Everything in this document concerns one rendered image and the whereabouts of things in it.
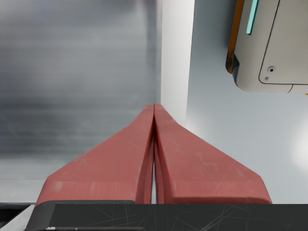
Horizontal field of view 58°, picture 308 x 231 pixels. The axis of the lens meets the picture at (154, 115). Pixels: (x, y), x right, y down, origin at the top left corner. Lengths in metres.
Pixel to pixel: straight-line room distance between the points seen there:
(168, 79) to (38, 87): 0.12
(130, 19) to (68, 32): 0.05
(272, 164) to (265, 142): 0.19
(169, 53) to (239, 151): 1.37
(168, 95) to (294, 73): 0.80
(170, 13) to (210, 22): 0.95
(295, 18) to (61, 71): 0.79
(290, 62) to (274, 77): 0.07
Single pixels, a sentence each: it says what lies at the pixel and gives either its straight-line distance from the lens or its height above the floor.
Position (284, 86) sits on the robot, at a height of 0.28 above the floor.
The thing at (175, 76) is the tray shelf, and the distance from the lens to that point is 0.26.
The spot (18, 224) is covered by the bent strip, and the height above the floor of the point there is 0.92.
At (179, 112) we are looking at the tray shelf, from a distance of 0.28.
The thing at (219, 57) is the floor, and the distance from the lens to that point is 1.25.
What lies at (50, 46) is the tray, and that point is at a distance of 0.26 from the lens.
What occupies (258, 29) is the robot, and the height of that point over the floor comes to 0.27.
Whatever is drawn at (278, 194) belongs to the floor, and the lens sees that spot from 1.96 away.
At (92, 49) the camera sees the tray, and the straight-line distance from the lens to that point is 0.25.
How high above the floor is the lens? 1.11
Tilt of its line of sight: 53 degrees down
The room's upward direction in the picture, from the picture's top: 179 degrees counter-clockwise
